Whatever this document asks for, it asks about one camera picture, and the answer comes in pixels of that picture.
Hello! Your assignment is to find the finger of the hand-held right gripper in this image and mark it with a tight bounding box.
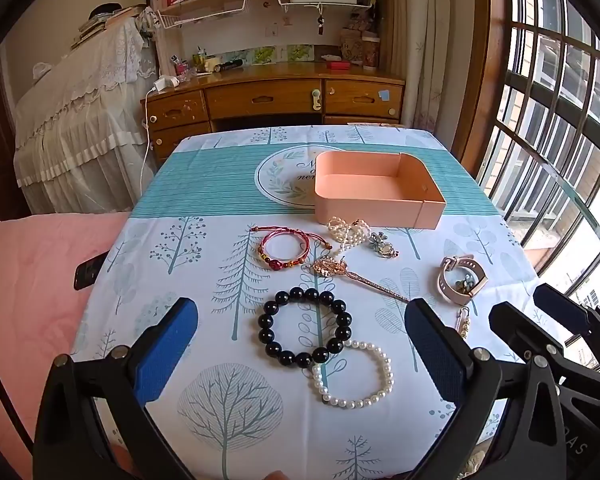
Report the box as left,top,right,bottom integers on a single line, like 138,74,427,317
489,302,600,387
533,283,600,347

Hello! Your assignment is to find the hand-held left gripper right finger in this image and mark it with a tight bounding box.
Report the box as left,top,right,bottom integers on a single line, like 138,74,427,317
404,297,581,480

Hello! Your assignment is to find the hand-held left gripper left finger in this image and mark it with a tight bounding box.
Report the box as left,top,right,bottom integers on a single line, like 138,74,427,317
32,297,199,480

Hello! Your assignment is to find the white pearl bracelet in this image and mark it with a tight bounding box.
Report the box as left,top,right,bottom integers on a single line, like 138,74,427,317
311,340,395,409

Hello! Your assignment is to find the pink band smartwatch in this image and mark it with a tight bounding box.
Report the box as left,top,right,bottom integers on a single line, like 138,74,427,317
437,255,487,307

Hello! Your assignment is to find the black bead bracelet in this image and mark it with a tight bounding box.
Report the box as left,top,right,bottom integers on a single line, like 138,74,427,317
258,286,353,367

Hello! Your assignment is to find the gold ornate hairpin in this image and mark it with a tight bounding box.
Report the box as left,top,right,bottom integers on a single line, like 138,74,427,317
302,256,411,304

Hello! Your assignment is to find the red cord bead bracelet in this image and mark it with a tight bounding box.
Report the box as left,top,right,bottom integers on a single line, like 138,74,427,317
250,225,333,273

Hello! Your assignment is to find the white pearl necklace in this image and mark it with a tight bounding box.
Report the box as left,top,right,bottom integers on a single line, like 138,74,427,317
326,216,372,253

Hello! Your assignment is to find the pink storage box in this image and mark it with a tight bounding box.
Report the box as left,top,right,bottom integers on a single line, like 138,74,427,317
314,150,447,230

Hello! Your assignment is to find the small gold clasp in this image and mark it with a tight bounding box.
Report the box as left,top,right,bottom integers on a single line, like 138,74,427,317
455,306,473,338

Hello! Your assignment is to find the black phone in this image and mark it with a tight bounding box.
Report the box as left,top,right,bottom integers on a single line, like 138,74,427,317
74,252,110,291

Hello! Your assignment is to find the green flower brooch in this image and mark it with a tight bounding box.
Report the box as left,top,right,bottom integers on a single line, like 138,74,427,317
369,231,400,259

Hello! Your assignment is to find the pink blanket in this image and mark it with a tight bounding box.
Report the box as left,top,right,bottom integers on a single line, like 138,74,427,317
0,211,131,480

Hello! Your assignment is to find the dark window grille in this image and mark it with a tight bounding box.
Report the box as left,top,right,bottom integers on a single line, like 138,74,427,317
475,0,600,311

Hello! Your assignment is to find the lace covered cabinet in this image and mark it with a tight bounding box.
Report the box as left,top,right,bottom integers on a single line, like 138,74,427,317
12,7,161,213

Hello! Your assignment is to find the wooden desk with drawers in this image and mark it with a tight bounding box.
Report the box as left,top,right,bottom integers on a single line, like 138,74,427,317
141,62,406,168

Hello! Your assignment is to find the pale floral curtain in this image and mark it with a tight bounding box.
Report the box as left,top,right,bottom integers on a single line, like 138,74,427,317
390,0,481,133

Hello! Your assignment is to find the row of picture cards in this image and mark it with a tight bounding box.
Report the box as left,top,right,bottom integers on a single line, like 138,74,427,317
212,44,315,66

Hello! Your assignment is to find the brown paper bag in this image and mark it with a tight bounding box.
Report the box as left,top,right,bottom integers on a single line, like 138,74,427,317
340,30,363,66

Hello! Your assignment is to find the stack of books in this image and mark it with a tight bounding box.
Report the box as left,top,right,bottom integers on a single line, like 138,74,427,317
72,5,146,48

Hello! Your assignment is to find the wooden bookshelf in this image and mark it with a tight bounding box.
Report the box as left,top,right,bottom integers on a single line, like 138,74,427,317
147,0,396,68

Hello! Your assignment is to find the white cable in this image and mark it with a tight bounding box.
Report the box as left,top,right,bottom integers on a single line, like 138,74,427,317
140,87,156,176

